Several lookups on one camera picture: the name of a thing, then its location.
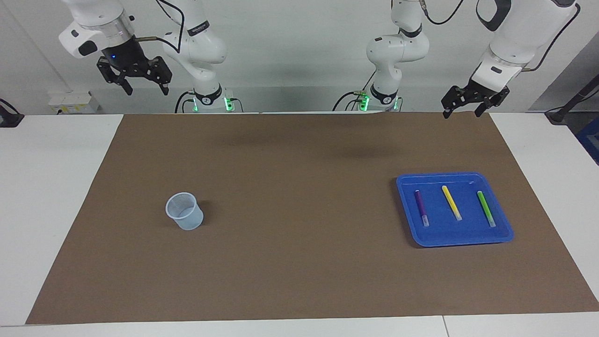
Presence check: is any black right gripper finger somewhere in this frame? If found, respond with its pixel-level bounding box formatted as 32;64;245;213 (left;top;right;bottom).
96;57;134;96
140;56;173;96

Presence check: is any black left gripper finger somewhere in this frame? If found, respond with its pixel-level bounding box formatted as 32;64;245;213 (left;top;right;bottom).
441;84;474;119
475;86;511;117

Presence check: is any yellow pen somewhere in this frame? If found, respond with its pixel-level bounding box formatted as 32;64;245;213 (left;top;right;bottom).
441;185;463;222

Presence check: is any green pen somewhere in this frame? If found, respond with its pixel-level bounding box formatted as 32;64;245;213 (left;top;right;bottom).
476;190;497;228

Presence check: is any purple pen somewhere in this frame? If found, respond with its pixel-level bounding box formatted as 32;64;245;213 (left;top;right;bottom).
414;189;431;228

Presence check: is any blue plastic tray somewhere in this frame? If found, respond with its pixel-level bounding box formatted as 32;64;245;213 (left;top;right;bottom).
396;172;515;248

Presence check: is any white power strip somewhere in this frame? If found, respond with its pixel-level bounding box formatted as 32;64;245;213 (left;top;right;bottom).
47;91;100;115

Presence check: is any black stand pole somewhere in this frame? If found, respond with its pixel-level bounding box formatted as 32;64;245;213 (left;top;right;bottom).
545;74;599;125

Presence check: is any blue box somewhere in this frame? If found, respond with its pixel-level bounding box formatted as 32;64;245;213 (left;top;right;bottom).
575;117;599;165

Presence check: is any black table clamp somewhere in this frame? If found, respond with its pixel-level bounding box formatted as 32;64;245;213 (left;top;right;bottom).
0;99;25;128

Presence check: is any clear plastic cup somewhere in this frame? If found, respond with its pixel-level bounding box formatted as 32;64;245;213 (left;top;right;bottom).
165;192;205;231

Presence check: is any brown table mat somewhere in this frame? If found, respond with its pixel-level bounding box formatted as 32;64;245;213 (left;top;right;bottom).
26;111;599;325

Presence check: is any black base cable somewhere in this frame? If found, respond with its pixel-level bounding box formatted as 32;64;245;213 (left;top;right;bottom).
175;91;195;114
333;69;377;112

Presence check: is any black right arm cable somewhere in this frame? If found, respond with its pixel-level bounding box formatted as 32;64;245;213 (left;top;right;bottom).
133;0;186;54

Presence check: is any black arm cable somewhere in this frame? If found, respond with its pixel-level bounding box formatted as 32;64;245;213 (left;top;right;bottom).
419;0;582;73
133;0;186;54

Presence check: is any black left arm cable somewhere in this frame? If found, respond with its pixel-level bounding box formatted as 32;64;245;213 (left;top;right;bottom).
419;0;582;73

